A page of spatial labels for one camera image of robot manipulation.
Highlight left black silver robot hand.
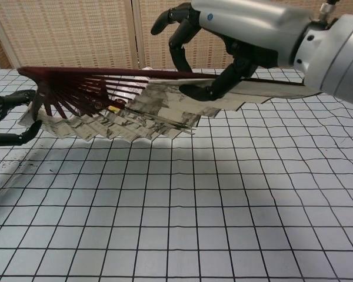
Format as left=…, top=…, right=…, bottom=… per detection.
left=0, top=89, right=42, bottom=147

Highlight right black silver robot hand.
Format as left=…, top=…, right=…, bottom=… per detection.
left=151, top=0, right=321, bottom=101

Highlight red ribbed paper folding fan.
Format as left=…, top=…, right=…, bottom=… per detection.
left=17, top=66, right=315, bottom=141

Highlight woven folding screen panel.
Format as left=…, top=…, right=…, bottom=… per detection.
left=134, top=0, right=297, bottom=71
left=0, top=0, right=136, bottom=70

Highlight blue grid tablecloth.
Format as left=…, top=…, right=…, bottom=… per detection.
left=0, top=66, right=353, bottom=282

